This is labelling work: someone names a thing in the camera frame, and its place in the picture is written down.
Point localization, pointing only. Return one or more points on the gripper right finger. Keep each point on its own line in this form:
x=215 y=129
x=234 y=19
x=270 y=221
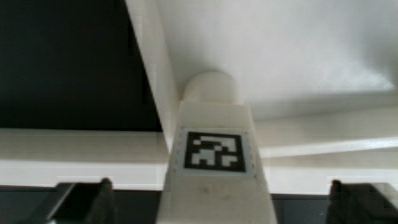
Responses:
x=359 y=205

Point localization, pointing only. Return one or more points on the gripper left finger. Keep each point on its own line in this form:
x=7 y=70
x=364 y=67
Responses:
x=78 y=204

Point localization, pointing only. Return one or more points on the white square table top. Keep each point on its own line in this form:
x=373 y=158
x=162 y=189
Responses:
x=309 y=52

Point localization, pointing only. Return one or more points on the white U-shaped obstacle fence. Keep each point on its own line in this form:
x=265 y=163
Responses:
x=327 y=147

